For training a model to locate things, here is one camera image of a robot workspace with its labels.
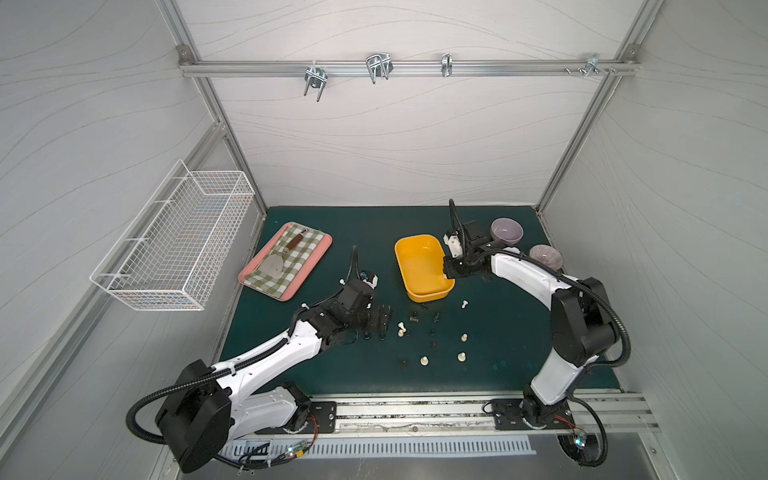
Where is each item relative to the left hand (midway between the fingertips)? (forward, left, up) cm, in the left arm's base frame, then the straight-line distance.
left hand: (380, 311), depth 82 cm
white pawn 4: (-10, -13, -9) cm, 18 cm away
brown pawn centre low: (-6, -15, -9) cm, 19 cm away
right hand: (+16, -20, -1) cm, 26 cm away
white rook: (-1, -6, -9) cm, 11 cm away
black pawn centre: (-2, -15, -10) cm, 18 cm away
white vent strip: (-29, -8, -10) cm, 32 cm away
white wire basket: (+1, +49, +21) cm, 53 cm away
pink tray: (+19, +27, -10) cm, 34 cm away
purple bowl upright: (+38, -46, -8) cm, 60 cm away
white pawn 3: (-9, -23, -9) cm, 26 cm away
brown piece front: (-11, -7, -9) cm, 16 cm away
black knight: (+3, -10, -10) cm, 14 cm away
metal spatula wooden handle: (+20, +38, -8) cm, 44 cm away
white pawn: (+8, -26, -9) cm, 29 cm away
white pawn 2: (-3, -25, -9) cm, 27 cm away
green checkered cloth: (+23, +32, -9) cm, 41 cm away
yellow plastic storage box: (+23, -13, -8) cm, 27 cm away
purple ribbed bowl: (+26, -57, -7) cm, 63 cm away
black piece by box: (+3, -17, -10) cm, 20 cm away
